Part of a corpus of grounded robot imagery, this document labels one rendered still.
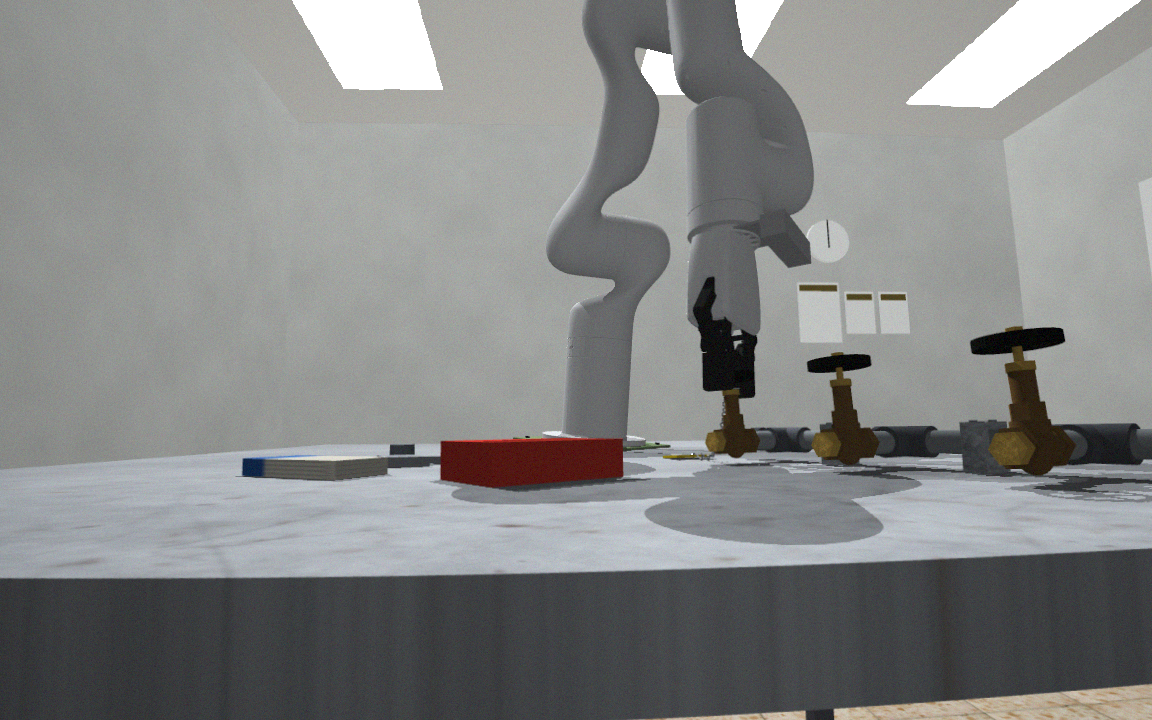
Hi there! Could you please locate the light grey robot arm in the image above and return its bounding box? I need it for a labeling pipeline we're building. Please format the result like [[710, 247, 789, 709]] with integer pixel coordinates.
[[541, 0, 814, 447]]

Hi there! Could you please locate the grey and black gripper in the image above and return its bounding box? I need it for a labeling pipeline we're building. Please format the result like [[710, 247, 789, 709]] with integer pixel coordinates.
[[687, 227, 761, 399]]

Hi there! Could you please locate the yellow tag on silver chain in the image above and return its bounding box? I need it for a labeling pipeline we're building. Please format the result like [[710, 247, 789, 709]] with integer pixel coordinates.
[[664, 401, 725, 461]]

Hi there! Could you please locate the dark red rectangular block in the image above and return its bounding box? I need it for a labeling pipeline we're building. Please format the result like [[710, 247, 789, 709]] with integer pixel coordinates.
[[440, 438, 623, 488]]

